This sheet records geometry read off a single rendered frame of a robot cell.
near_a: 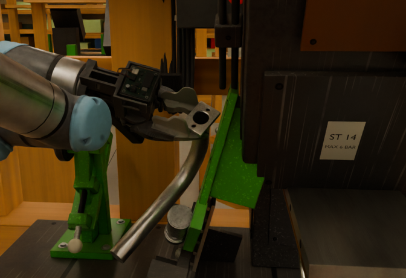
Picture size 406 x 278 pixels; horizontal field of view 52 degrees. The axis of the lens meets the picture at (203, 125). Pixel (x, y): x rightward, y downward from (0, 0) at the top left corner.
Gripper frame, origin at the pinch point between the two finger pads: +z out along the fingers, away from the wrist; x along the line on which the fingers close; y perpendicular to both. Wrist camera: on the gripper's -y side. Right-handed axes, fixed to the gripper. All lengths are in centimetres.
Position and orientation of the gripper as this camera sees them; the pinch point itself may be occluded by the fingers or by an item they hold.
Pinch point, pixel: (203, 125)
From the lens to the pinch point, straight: 68.8
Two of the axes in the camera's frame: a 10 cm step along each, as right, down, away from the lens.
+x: 2.5, -8.3, 5.0
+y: 1.1, -4.9, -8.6
